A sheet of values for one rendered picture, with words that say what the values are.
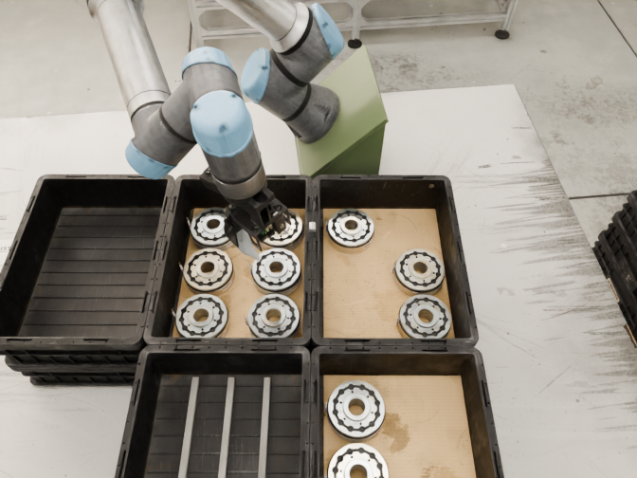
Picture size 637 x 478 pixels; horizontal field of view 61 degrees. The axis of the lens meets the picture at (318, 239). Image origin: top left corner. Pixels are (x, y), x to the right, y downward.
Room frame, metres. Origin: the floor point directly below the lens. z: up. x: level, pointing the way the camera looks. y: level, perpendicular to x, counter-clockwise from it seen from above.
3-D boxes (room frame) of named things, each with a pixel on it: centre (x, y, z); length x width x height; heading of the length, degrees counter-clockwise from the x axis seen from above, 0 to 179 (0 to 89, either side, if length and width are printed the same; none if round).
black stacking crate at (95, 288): (0.58, 0.46, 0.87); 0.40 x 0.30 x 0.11; 0
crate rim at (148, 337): (0.58, 0.16, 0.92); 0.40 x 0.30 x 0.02; 0
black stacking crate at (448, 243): (0.58, -0.14, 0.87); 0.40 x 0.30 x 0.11; 0
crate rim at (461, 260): (0.58, -0.14, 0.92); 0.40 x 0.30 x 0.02; 0
